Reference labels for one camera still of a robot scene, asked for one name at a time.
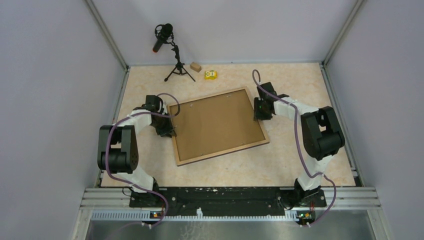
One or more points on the yellow toy car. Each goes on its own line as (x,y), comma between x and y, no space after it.
(210,75)

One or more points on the small wooden block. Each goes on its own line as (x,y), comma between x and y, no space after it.
(195,67)

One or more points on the brown cardboard backing board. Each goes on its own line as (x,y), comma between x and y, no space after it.
(215,126)

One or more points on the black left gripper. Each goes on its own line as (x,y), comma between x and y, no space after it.
(168,131)

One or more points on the aluminium frame rail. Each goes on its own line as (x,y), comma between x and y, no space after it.
(112,203)

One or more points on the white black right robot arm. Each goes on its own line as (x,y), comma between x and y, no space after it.
(317,131)

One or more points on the black microphone on tripod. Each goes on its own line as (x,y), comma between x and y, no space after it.
(165,38)

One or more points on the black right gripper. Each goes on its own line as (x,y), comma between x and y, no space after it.
(258,116)

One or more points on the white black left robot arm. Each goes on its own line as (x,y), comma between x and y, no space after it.
(117,152)

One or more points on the wooden picture frame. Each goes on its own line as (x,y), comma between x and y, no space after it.
(225,149)

